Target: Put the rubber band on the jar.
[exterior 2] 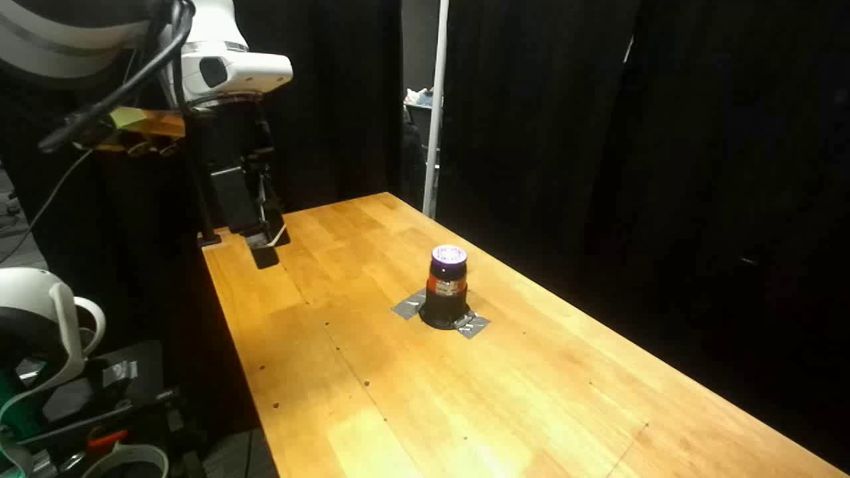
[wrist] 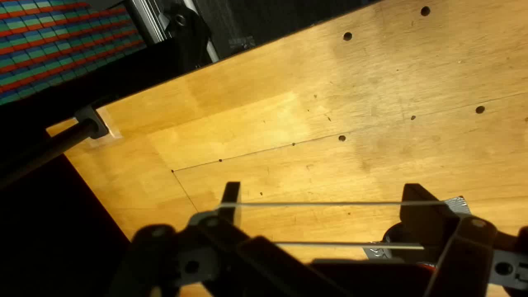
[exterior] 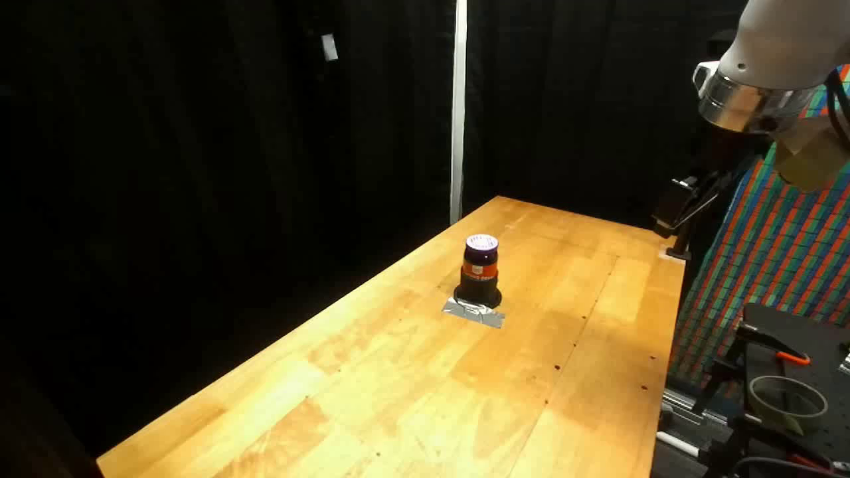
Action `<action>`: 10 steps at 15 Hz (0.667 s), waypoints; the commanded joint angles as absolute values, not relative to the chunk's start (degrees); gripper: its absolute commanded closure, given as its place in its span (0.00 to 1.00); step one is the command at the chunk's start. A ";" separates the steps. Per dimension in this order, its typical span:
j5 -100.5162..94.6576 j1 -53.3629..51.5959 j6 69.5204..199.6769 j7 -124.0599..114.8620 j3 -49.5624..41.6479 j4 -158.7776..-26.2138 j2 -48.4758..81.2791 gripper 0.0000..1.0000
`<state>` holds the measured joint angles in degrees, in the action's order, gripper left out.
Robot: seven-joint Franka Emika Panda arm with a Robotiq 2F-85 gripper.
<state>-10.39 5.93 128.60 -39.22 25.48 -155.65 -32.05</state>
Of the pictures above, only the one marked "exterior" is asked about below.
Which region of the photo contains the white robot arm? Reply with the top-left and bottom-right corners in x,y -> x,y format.
691,0 -> 850,190

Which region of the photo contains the dark jar with purple lid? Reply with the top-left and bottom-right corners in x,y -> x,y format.
454,234 -> 501,307

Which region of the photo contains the small white tag on curtain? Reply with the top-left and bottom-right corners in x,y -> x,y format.
318,31 -> 340,60

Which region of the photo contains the white vertical pole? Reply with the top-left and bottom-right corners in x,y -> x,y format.
448,0 -> 468,223

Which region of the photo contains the black curtain backdrop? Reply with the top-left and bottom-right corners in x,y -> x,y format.
0,0 -> 743,454

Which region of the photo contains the black clamp on table edge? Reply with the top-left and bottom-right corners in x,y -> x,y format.
654,173 -> 729,259

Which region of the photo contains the striped colourful cloth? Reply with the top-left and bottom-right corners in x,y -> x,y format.
671,77 -> 850,392

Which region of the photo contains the black equipment with grey cup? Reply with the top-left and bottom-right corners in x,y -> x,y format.
650,304 -> 850,478

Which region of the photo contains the grey duct tape patch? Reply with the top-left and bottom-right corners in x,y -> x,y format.
444,297 -> 505,329

